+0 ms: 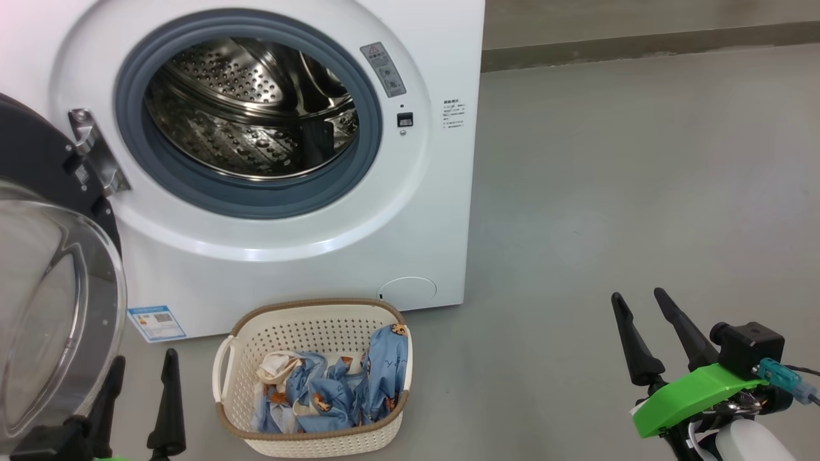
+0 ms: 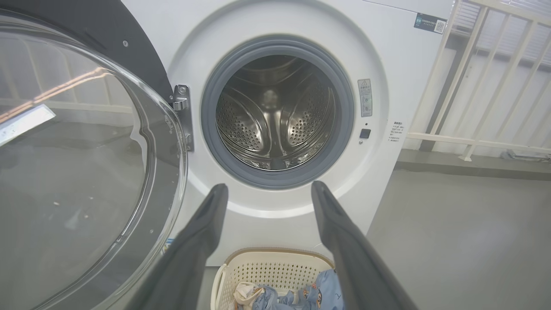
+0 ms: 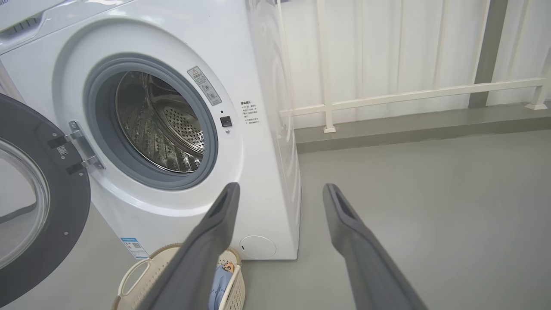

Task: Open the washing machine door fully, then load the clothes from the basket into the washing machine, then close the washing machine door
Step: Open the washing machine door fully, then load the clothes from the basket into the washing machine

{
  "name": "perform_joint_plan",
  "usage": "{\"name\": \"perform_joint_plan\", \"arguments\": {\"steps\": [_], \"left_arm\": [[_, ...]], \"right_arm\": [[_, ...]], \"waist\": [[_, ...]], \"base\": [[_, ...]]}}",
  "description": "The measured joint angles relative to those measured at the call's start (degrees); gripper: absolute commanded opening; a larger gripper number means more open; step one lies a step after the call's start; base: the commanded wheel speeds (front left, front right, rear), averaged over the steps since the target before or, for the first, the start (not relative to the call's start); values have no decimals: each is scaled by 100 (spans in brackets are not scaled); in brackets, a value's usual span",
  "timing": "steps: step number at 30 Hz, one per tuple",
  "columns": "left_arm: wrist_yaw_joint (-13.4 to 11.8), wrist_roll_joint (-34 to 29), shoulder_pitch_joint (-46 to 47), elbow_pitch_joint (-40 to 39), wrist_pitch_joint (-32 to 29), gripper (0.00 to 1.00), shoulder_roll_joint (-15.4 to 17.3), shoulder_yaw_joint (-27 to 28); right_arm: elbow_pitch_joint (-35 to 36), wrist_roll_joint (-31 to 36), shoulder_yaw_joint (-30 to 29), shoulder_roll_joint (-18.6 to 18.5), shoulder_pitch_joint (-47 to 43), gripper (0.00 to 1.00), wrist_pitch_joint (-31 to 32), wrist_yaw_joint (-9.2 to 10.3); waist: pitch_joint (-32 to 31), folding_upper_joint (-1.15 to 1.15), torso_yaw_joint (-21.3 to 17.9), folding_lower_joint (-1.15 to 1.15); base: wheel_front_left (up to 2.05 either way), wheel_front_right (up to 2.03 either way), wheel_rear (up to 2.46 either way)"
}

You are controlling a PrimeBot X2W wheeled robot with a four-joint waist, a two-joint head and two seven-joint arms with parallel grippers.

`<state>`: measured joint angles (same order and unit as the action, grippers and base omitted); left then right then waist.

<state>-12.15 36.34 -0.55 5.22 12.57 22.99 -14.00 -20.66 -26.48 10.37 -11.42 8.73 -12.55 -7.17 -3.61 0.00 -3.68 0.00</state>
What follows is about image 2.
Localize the white front-load washing machine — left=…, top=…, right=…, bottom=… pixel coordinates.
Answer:
left=108, top=0, right=455, bottom=267

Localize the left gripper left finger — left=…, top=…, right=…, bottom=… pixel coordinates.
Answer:
left=125, top=183, right=229, bottom=310

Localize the white cream garment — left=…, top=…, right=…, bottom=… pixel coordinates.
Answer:
left=234, top=282, right=265, bottom=307

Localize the cream perforated laundry basket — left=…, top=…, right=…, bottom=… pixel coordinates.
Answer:
left=210, top=248, right=341, bottom=310

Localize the metal door hinge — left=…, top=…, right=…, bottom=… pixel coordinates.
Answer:
left=172, top=84, right=195, bottom=152

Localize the steel washing machine drum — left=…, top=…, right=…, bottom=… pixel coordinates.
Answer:
left=216, top=55, right=336, bottom=171

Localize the blue cartoon print garment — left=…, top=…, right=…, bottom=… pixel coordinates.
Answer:
left=252, top=269, right=345, bottom=310

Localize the white metal railing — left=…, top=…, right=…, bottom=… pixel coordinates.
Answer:
left=407, top=0, right=551, bottom=162

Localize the grey warning label sticker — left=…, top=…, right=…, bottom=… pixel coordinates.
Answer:
left=358, top=78, right=373, bottom=118

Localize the grey rubber door gasket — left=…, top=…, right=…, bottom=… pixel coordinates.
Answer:
left=201, top=37, right=355, bottom=191

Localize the small dark QR sticker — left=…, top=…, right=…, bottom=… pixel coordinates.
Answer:
left=414, top=13, right=447, bottom=35

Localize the round black glass washer door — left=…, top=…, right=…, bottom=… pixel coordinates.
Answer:
left=0, top=0, right=189, bottom=310

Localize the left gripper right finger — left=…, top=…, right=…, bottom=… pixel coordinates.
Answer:
left=311, top=180, right=417, bottom=310

